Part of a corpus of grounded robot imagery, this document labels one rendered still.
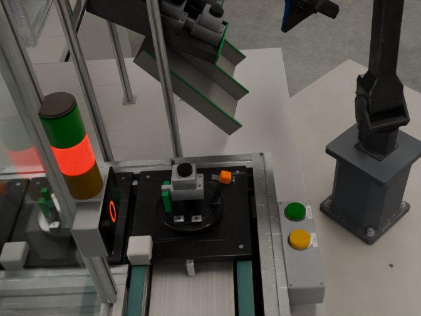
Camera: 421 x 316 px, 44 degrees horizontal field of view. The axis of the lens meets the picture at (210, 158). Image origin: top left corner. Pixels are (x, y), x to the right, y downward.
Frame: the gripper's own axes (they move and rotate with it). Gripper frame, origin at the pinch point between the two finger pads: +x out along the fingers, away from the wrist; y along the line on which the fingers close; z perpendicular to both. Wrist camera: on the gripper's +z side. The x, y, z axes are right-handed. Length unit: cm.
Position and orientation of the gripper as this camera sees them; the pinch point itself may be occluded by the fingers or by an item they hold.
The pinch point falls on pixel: (291, 17)
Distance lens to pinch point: 116.5
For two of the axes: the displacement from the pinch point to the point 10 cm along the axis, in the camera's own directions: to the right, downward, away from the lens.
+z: -8.0, -1.6, -5.8
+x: -4.4, 8.2, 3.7
